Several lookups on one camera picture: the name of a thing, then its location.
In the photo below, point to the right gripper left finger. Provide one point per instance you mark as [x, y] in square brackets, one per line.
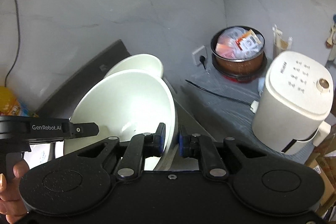
[139, 148]

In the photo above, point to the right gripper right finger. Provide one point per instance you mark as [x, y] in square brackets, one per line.
[204, 150]

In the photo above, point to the large cream bowl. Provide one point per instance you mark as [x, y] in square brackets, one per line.
[125, 104]

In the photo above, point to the small cream bowl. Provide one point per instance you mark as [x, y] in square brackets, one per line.
[136, 67]

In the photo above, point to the person's left hand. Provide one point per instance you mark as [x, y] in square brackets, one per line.
[12, 205]

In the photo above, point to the orange juice bottle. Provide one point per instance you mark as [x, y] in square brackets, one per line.
[10, 105]

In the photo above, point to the brown pot with packets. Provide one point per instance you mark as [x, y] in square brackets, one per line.
[238, 53]

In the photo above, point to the white air fryer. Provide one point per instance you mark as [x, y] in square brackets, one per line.
[296, 99]

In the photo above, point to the cardboard boxes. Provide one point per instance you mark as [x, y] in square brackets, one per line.
[322, 160]

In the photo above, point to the wall power socket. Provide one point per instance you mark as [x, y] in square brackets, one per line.
[198, 55]

